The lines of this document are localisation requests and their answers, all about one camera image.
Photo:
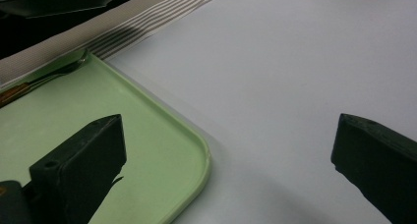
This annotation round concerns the black textured plate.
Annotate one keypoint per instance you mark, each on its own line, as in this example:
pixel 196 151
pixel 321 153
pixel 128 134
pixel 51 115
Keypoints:
pixel 49 4

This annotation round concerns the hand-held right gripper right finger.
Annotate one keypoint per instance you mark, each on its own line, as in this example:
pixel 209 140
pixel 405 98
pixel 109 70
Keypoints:
pixel 380 161

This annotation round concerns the light green plastic tray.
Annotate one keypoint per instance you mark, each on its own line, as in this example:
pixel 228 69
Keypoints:
pixel 147 135

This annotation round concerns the striped woven placemat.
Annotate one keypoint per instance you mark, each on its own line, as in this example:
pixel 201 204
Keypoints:
pixel 65 42

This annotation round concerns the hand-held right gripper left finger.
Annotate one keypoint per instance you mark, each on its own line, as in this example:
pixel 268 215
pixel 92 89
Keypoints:
pixel 78 165

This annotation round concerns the white table board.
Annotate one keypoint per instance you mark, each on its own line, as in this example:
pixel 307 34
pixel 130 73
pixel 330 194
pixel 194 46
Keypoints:
pixel 278 70

